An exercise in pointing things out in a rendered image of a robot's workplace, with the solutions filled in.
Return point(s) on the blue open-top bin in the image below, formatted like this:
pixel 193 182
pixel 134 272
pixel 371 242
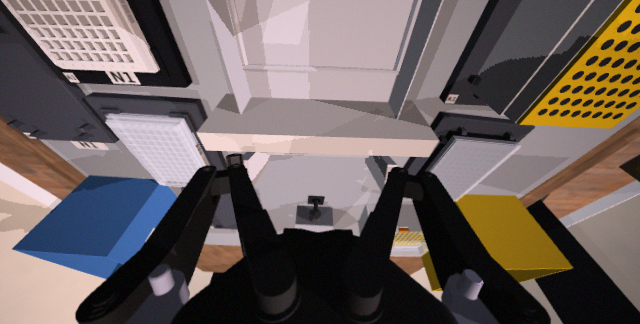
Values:
pixel 102 217

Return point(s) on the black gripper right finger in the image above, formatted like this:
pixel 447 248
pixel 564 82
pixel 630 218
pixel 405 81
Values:
pixel 476 288

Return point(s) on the yellow open-top bin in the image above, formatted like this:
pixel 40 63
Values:
pixel 511 236

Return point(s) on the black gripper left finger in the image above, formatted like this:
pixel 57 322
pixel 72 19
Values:
pixel 150 288

